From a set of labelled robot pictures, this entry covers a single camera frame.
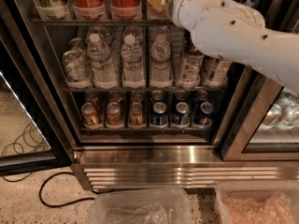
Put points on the blue pepsi can front middle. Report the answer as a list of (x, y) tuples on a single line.
[(181, 114)]

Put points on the brown tea bottle right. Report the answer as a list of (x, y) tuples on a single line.
[(215, 72)]

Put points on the blue pepsi can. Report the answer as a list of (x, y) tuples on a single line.
[(203, 115), (158, 115), (181, 114)]

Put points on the clear water bottle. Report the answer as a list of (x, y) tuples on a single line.
[(104, 74), (160, 62), (132, 63)]

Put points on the gold can front left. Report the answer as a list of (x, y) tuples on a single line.
[(91, 117)]

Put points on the clear water bottle left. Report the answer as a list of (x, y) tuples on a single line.
[(104, 74)]

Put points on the green white can top shelf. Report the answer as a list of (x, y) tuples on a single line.
[(52, 9)]

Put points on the clear water bottle middle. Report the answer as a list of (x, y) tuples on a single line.
[(132, 63)]

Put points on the open glass fridge door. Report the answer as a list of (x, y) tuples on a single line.
[(30, 137)]

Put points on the stainless steel fridge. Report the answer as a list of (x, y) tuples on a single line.
[(147, 157)]

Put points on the gold can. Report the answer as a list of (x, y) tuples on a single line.
[(136, 115), (91, 117), (114, 117)]

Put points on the blue pepsi can front left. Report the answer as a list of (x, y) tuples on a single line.
[(158, 115)]

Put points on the plastic bin with bubble wrap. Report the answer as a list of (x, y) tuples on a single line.
[(257, 202)]

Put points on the gold can front middle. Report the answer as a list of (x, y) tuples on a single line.
[(114, 117)]

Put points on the gold can front right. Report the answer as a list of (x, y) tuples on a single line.
[(136, 115)]

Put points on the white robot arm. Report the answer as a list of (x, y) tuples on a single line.
[(227, 30)]

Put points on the clear plastic bin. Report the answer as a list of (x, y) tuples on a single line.
[(146, 206)]

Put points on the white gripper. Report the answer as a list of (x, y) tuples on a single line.
[(176, 4)]

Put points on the clear water bottle right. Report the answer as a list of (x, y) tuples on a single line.
[(160, 62)]

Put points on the closed right fridge door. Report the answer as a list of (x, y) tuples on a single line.
[(256, 134)]

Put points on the brown tea bottle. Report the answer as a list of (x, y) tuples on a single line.
[(215, 72), (191, 60)]

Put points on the blue pepsi can front right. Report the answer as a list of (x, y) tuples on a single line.
[(203, 115)]

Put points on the brown tea bottle left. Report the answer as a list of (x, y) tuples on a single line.
[(191, 60)]

